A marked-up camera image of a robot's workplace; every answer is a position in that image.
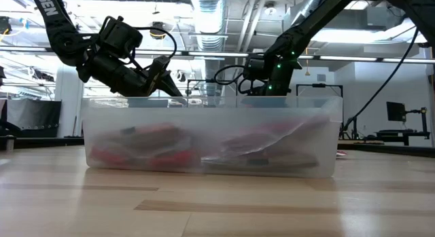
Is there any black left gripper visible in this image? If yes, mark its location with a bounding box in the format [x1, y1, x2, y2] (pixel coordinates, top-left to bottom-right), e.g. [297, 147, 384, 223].
[84, 52, 185, 97]

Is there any clear plastic bin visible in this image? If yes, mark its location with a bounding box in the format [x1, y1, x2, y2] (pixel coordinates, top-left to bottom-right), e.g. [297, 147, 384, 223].
[81, 95, 344, 179]

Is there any black monitor on stand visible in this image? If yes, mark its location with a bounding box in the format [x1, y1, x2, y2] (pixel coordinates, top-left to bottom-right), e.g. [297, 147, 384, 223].
[385, 101, 428, 124]

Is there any black desk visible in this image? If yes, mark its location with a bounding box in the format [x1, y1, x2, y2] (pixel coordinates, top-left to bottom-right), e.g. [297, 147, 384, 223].
[372, 128, 432, 147]

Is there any black curtain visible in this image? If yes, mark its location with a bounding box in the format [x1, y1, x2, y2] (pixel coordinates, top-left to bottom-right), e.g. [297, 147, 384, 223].
[5, 98, 63, 139]

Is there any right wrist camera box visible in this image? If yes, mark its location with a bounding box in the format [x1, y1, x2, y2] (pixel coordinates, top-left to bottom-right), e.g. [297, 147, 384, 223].
[243, 56, 271, 81]

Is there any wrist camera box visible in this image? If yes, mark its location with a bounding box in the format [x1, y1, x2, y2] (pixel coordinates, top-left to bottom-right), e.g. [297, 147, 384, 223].
[243, 56, 271, 81]
[98, 15, 144, 60]

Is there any black background stand frame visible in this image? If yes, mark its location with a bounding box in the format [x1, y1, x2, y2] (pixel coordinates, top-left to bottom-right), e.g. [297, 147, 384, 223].
[295, 83, 344, 98]

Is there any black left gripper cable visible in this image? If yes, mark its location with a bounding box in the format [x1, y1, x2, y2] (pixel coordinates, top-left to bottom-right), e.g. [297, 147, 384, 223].
[134, 25, 178, 72]

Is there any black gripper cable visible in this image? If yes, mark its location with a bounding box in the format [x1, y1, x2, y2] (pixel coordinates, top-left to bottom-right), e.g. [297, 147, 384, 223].
[134, 25, 178, 72]
[213, 64, 254, 96]

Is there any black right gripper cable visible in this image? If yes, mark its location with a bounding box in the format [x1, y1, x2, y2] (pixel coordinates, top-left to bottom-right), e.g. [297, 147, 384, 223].
[213, 64, 254, 96]

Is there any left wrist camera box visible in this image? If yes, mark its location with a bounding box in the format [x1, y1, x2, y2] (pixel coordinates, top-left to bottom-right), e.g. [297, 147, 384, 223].
[98, 15, 144, 60]

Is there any silver ceiling duct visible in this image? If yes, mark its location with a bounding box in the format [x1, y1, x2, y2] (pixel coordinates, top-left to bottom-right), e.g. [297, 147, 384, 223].
[189, 0, 226, 96]

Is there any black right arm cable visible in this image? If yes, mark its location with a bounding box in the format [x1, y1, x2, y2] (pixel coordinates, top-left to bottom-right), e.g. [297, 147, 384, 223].
[338, 26, 419, 133]

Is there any black metal rig frame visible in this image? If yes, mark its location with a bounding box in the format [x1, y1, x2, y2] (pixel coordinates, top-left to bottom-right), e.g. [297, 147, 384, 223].
[0, 136, 435, 159]

